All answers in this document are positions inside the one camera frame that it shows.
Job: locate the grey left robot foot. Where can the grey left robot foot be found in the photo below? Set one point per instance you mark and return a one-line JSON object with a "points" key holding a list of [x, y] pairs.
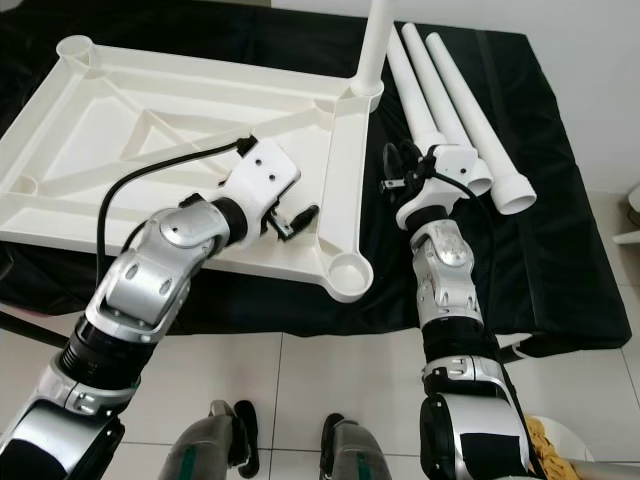
{"points": [[210, 445]]}

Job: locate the black table cloth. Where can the black table cloth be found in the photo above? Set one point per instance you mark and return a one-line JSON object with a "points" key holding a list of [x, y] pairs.
{"points": [[560, 260]]}

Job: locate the white plastic table leg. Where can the white plastic table leg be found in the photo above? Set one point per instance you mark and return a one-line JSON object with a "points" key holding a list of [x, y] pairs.
{"points": [[375, 45], [412, 95], [435, 85], [485, 130]]}

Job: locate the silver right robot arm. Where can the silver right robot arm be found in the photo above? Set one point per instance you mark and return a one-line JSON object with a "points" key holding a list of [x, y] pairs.
{"points": [[445, 290]]}

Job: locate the grey robot foot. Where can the grey robot foot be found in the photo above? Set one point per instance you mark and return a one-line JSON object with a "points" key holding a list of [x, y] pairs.
{"points": [[360, 450], [210, 445]]}

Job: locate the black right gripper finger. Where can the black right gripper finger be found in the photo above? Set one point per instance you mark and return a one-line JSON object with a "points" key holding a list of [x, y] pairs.
{"points": [[391, 165]]}

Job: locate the grey right robot foot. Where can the grey right robot foot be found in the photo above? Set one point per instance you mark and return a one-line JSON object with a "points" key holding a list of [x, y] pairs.
{"points": [[360, 450]]}

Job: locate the white plastic table top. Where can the white plastic table top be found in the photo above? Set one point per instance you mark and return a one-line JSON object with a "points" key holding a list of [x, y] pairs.
{"points": [[100, 160]]}

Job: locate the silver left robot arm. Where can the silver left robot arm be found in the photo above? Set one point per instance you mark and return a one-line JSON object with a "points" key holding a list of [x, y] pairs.
{"points": [[150, 290]]}

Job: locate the white plastic chair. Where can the white plastic chair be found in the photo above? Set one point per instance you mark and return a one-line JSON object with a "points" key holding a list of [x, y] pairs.
{"points": [[628, 215]]}

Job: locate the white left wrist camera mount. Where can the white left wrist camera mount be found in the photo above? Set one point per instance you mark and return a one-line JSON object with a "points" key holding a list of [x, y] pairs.
{"points": [[265, 175]]}

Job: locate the yellow crumpled cloth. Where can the yellow crumpled cloth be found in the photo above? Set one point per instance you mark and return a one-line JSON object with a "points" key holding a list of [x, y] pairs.
{"points": [[545, 445]]}

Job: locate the white round plate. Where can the white round plate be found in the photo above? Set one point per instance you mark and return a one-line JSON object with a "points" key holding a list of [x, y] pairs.
{"points": [[575, 445]]}

